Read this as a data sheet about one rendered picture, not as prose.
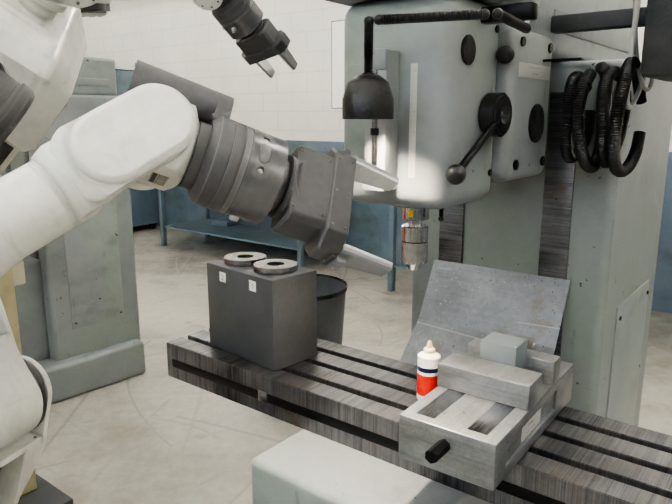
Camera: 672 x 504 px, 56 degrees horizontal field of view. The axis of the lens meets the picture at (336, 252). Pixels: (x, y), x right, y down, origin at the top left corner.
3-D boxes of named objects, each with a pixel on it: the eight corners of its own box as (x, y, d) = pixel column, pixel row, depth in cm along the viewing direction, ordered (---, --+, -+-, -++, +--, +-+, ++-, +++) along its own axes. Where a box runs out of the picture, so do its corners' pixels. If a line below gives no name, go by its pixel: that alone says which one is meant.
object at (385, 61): (383, 191, 95) (385, 47, 91) (362, 190, 98) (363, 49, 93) (397, 189, 99) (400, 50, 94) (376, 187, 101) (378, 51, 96)
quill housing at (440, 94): (444, 213, 94) (452, -14, 87) (335, 202, 106) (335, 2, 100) (497, 200, 109) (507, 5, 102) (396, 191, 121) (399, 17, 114)
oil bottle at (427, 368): (432, 405, 109) (434, 345, 107) (412, 399, 112) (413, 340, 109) (443, 397, 112) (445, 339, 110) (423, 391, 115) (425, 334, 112)
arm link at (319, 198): (355, 243, 58) (234, 203, 54) (312, 278, 66) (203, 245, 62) (366, 136, 64) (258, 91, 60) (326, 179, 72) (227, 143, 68)
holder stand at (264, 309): (273, 372, 123) (271, 274, 119) (209, 344, 138) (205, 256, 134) (317, 356, 132) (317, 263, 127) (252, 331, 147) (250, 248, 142)
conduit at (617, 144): (617, 182, 103) (629, 50, 99) (522, 176, 113) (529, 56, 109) (643, 174, 118) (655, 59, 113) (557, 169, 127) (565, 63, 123)
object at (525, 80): (509, 183, 107) (518, 23, 101) (389, 175, 122) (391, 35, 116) (548, 175, 122) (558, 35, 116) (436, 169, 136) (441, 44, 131)
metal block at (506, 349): (514, 383, 99) (516, 348, 98) (478, 374, 102) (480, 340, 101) (525, 373, 103) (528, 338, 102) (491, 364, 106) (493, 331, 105)
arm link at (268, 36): (241, 74, 143) (206, 34, 135) (253, 45, 148) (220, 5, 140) (284, 59, 136) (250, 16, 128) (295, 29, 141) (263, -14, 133)
